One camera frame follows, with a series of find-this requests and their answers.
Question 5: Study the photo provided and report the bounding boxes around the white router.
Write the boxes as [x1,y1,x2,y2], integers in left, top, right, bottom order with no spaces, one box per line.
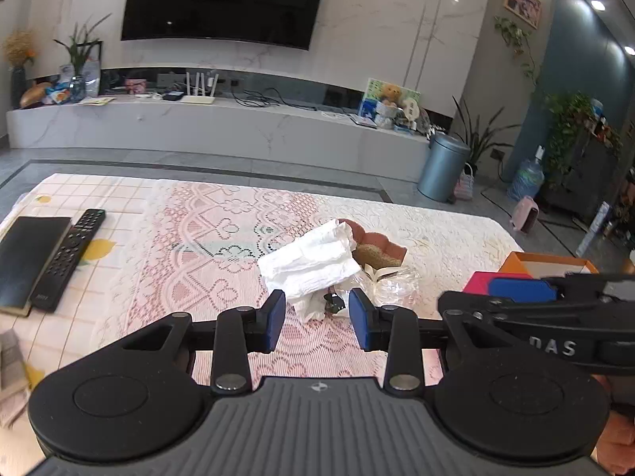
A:
[179,72,217,106]

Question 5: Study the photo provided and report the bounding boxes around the black wall television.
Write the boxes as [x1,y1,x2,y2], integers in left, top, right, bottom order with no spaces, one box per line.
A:
[121,0,332,51]

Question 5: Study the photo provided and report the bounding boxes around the pink space heater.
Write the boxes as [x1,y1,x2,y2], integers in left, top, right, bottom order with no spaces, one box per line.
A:
[511,197,541,233]

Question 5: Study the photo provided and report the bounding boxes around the white tissue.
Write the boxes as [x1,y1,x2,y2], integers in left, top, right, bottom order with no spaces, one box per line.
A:
[257,218,363,323]

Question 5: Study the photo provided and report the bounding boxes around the white marble television console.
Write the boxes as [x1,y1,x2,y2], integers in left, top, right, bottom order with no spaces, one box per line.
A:
[6,93,431,184]

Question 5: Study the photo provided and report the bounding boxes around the framed wall picture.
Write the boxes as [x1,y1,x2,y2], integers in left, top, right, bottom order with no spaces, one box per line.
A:
[503,0,543,29]

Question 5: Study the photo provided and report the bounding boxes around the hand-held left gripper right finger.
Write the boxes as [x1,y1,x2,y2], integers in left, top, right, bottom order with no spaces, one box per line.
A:
[348,288,450,390]

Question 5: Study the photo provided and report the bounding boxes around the black cabinet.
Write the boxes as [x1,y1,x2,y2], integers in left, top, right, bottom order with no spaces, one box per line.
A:
[538,124,627,225]

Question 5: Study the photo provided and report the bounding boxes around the hanging vine plant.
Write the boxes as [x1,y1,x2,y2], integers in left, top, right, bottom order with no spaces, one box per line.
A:
[493,16,541,86]

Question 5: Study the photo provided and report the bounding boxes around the checkered lemon print tablecloth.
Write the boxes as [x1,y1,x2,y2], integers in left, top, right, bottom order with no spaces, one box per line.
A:
[0,173,164,410]

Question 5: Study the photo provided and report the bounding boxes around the brown teddy bear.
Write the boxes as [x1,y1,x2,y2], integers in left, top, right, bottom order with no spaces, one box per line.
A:
[377,83,402,128]

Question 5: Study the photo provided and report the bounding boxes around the orange cardboard box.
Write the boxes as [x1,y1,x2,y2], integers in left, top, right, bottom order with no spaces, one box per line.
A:
[497,251,601,279]

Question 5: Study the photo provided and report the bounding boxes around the red box with clear window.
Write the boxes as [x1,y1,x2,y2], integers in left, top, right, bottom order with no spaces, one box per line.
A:
[462,271,535,296]

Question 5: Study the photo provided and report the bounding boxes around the black notebook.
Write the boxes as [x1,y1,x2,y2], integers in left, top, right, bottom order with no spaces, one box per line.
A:
[0,217,73,317]

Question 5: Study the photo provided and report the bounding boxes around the blue water jug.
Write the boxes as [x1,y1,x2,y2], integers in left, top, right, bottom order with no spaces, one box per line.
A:
[507,145,545,202]

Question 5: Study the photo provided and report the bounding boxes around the grey blue trash can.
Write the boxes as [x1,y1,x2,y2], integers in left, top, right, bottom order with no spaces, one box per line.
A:
[418,133,471,203]

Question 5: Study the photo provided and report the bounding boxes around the round beige sign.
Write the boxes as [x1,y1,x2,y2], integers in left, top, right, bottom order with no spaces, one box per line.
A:
[401,98,423,128]

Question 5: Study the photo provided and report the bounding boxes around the crinkled clear plastic wrap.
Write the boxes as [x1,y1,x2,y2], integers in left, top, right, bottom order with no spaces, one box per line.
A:
[364,263,423,309]

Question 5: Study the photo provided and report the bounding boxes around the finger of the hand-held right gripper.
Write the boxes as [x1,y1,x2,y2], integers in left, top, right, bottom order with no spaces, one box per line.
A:
[487,272,635,304]
[437,292,561,345]

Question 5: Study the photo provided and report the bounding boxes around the green picture card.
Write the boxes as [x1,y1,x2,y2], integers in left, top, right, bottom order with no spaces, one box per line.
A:
[360,78,421,126]

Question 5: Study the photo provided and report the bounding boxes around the dried flowers in dark vase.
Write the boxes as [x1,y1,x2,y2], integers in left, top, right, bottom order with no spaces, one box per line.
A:
[2,30,38,108]

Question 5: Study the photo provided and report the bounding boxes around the golden brown ornament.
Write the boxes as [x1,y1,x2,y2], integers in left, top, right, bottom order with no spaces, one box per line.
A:
[20,82,53,109]

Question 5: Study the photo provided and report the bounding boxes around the tall leafy floor plant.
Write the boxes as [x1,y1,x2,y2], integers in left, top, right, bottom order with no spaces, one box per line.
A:
[450,96,521,179]

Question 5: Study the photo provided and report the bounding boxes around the green plant in glass vase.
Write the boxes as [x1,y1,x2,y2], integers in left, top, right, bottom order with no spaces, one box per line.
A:
[54,14,113,104]

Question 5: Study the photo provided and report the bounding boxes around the bushy green potted plant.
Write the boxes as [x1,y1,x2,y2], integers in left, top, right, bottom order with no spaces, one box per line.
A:
[541,92,604,185]

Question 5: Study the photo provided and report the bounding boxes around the small black clip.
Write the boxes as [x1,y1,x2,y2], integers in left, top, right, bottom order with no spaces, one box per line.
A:
[322,292,349,316]

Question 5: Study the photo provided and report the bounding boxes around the black remote control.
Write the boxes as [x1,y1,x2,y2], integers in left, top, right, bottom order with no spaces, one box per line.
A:
[31,208,106,313]

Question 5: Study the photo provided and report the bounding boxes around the woven basket bag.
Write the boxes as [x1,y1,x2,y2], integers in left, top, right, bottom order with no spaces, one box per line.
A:
[454,163,476,200]

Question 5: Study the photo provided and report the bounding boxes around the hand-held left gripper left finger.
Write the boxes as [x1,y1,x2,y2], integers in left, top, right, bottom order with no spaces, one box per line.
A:
[121,288,287,394]

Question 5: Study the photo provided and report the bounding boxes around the blue white snack bags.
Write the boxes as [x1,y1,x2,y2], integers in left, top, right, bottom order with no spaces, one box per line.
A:
[44,62,100,105]

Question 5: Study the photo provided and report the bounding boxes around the black cables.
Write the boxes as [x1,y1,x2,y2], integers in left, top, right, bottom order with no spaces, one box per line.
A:
[233,88,318,111]

